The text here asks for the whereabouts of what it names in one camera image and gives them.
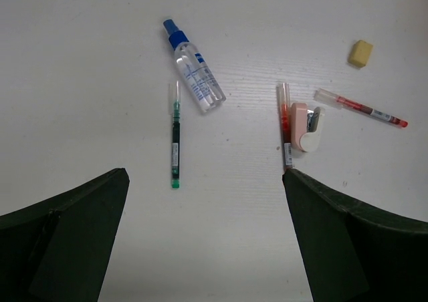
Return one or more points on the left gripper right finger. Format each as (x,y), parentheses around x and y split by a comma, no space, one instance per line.
(354,251)

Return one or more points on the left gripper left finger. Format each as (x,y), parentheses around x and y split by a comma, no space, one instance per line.
(59,249)

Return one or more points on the green gel pen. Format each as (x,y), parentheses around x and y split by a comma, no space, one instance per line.
(175,134)

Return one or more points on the yellow eraser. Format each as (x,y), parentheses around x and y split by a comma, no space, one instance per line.
(360,54)

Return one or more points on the red gel pen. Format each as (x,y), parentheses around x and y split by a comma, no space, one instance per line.
(338,101)

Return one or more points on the orange gel pen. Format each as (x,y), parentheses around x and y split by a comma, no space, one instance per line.
(283,96)

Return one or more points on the blue capped spray bottle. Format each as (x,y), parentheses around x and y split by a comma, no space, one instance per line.
(193,69)

